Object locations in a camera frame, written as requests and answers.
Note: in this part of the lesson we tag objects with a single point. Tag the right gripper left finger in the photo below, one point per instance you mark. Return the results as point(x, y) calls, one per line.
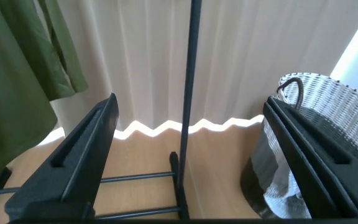
point(42, 193)

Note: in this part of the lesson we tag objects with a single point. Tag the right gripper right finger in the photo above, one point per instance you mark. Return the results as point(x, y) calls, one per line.
point(328, 186)

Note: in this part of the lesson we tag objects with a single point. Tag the green printed T-shirt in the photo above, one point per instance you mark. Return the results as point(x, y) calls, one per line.
point(11, 93)

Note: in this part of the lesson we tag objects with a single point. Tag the white laundry basket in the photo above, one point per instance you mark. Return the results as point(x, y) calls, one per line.
point(337, 99)

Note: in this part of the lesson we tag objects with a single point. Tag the black clothes rack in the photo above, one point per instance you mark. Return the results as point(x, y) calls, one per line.
point(190, 77)

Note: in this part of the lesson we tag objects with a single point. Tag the beige curtain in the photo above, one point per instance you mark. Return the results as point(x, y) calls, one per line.
point(244, 62)

